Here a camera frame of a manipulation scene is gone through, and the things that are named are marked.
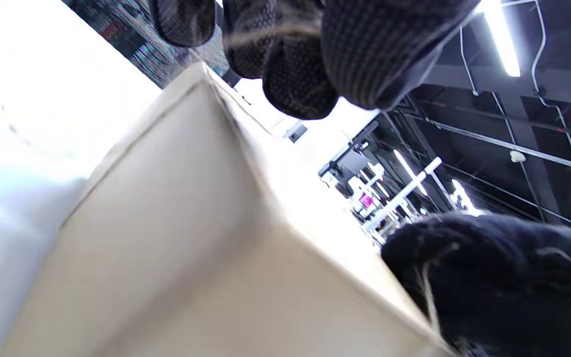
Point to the long ceiling light tube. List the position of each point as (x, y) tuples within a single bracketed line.
[(503, 39)]

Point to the person's left hand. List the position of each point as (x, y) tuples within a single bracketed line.
[(365, 49)]

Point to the round white ceiling sensor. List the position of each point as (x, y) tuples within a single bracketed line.
[(517, 156)]

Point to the person's right hand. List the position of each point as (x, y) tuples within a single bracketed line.
[(503, 282)]

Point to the white metal frame rig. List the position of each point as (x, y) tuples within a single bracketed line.
[(394, 198)]

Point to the brown cardboard box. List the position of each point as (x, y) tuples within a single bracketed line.
[(181, 248)]

